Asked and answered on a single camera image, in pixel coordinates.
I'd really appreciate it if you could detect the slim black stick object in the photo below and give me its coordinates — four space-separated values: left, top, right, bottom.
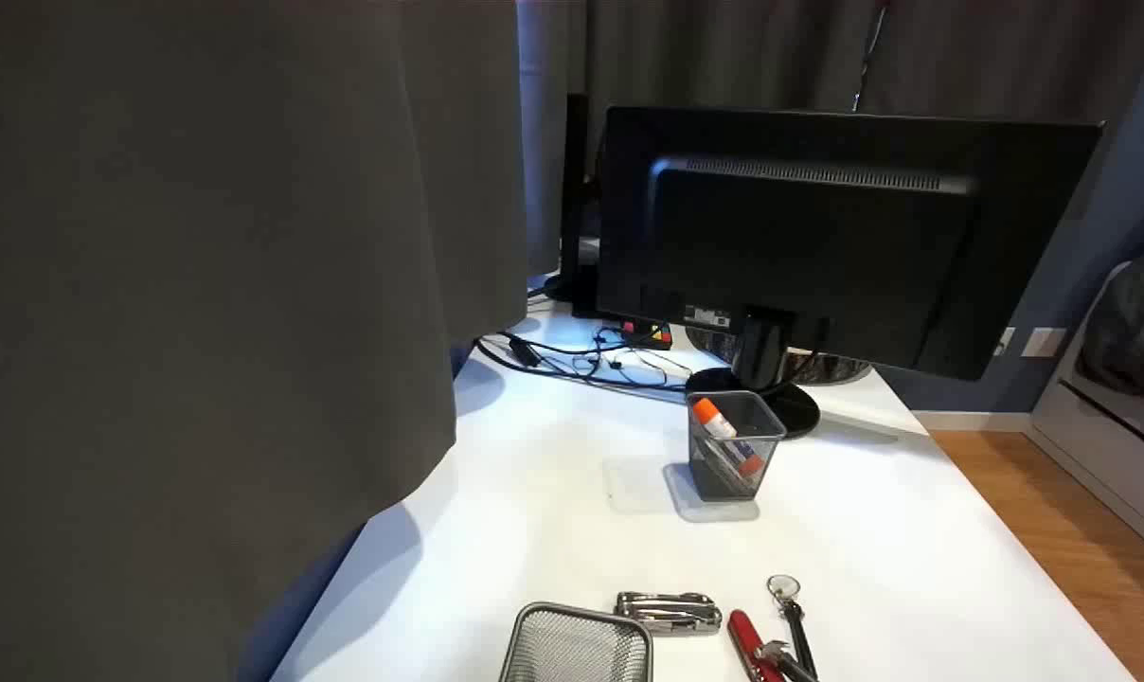
780 593 821 682

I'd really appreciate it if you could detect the small orange black gadget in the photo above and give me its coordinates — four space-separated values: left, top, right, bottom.
616 319 678 353

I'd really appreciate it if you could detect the tall black speaker box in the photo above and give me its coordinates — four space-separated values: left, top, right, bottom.
562 91 605 322

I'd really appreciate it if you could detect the white orange capped glue stick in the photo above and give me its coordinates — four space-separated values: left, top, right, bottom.
691 395 742 456

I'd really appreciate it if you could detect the black mesh pen cup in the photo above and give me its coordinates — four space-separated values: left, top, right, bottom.
684 387 792 504

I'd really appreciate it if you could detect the silver black monitor stand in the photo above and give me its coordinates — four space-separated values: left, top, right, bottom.
721 303 875 389

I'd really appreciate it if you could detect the round black disc pad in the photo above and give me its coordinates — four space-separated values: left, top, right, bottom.
682 362 827 441

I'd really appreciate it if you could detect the black computer monitor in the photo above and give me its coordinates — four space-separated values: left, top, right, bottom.
589 102 1105 381

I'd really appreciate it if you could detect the silver folding multitool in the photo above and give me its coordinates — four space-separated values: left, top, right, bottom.
611 586 726 635

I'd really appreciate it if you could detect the red pocket knife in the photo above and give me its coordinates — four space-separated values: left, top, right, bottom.
723 607 774 682

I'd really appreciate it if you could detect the large grey cloth curtain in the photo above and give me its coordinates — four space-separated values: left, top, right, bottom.
0 0 535 682

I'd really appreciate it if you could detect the white bed with dark bedding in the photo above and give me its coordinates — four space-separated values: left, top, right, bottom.
1026 231 1144 569

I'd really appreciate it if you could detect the black cable bundle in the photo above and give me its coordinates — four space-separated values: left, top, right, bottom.
472 322 698 395

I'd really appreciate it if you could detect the grey wire mesh basket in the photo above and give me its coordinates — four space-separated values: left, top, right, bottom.
497 600 654 682

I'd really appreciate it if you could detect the small silver keychain tool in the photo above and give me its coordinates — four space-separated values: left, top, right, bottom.
754 640 807 682

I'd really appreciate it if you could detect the white wall outlet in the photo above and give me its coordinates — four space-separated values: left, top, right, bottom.
1019 322 1068 362

